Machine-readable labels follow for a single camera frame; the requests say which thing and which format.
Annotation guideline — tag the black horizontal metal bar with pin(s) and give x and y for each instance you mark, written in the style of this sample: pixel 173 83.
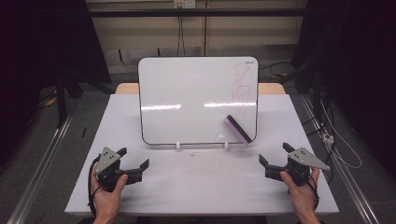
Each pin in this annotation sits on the black horizontal metal bar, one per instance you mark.
pixel 196 12

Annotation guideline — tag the black curtain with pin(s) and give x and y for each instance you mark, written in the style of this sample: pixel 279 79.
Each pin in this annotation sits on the black curtain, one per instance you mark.
pixel 40 46
pixel 358 62

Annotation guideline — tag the black metal stand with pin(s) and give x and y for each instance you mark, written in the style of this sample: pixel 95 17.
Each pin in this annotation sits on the black metal stand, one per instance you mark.
pixel 61 102

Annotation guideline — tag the small black stick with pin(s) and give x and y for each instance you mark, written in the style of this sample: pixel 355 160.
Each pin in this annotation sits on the small black stick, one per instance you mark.
pixel 84 132

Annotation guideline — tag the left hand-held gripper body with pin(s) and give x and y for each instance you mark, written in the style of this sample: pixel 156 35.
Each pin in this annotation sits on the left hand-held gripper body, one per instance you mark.
pixel 107 160

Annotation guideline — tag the person's left hand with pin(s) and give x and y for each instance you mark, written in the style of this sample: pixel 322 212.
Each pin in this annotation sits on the person's left hand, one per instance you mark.
pixel 107 202

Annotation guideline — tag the white board stand foot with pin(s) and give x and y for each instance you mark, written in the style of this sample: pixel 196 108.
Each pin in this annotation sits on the white board stand foot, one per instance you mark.
pixel 178 145
pixel 226 145

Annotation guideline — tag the person's right hand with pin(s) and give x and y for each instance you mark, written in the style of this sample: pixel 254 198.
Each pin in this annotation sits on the person's right hand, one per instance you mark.
pixel 303 197

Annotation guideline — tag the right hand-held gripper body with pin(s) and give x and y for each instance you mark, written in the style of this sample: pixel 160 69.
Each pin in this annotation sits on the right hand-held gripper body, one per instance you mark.
pixel 303 158

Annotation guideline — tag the wooden table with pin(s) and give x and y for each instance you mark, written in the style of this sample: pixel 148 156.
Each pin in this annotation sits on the wooden table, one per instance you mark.
pixel 127 89

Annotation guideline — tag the aluminium floor rail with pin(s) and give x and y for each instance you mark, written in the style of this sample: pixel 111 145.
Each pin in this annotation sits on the aluminium floor rail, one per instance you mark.
pixel 345 180
pixel 40 174

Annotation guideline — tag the purple and black eraser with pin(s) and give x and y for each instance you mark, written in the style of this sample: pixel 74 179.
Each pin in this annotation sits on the purple and black eraser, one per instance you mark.
pixel 238 129

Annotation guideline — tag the white whiteboard with black rim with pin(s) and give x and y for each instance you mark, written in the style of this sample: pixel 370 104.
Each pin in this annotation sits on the white whiteboard with black rim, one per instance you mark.
pixel 186 93

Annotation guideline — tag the white wall socket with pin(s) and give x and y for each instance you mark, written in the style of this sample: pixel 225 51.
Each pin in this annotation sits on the white wall socket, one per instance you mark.
pixel 184 3

